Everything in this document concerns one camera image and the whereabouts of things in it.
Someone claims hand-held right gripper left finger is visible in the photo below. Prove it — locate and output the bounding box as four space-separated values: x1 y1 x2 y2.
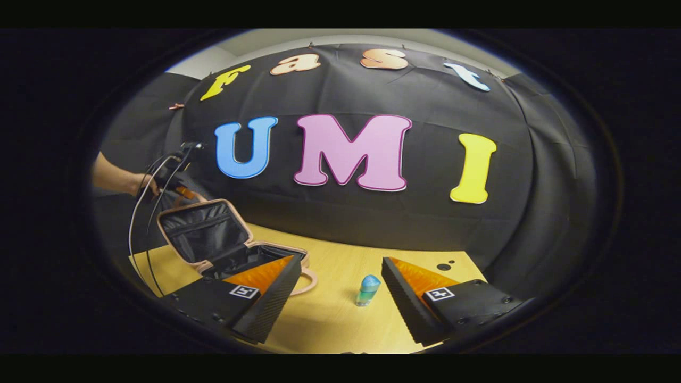
160 255 303 344

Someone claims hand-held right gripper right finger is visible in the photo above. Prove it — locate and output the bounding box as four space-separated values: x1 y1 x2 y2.
381 257 533 346

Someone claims blue green skincare bottle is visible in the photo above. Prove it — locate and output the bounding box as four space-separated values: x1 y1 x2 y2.
355 274 381 307

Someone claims black backdrop cloth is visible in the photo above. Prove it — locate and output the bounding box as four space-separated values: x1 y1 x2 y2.
93 44 599 298

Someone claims black cable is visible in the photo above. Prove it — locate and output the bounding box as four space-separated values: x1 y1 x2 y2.
146 152 193 297

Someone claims white cable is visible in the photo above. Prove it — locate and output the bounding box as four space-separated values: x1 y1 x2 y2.
128 154 179 285

